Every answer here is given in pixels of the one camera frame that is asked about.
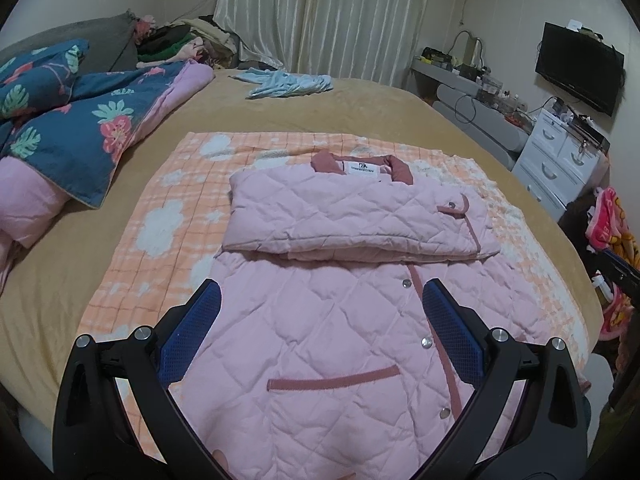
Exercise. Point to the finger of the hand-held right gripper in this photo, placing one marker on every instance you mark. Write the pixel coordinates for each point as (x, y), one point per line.
(622, 270)

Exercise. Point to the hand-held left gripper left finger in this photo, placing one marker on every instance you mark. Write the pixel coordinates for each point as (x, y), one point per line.
(192, 327)

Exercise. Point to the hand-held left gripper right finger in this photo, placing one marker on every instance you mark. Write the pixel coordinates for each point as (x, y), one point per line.
(452, 330)

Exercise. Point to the pink quilted jacket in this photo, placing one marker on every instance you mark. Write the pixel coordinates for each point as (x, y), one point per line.
(325, 310)

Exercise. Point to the pile of mixed clothes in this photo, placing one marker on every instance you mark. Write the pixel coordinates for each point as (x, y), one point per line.
(190, 42)

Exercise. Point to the pink yellow printed cloth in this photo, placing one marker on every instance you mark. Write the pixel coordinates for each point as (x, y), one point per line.
(612, 220)

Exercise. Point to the dark cloth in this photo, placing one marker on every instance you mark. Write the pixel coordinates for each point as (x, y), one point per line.
(577, 220)

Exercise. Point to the orange checked blanket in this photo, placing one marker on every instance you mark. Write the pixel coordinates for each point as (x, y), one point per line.
(165, 210)

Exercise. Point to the white drawer cabinet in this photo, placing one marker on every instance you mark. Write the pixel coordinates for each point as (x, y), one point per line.
(555, 160)

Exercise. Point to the grey curved desk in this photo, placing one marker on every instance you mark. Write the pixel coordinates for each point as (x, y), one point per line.
(490, 130)

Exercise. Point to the black flat television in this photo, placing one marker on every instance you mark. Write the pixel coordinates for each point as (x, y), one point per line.
(580, 67)

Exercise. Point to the cluster of small bottles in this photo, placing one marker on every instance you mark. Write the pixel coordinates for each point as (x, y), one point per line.
(502, 97)

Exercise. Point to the blue floral quilt pink lining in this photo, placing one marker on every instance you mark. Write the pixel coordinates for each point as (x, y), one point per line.
(80, 130)

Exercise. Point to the bed with tan sheet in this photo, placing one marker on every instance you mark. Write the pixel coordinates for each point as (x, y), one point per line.
(380, 110)

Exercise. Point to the light blue cloth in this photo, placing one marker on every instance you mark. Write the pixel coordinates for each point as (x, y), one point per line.
(287, 84)

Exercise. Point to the blue floral pillow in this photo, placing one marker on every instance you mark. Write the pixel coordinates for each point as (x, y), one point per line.
(35, 70)

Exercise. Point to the grey pillow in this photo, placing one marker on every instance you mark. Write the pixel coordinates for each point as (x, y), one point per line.
(100, 40)

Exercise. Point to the cream pleated curtain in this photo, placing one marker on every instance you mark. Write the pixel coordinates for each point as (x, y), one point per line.
(330, 15)

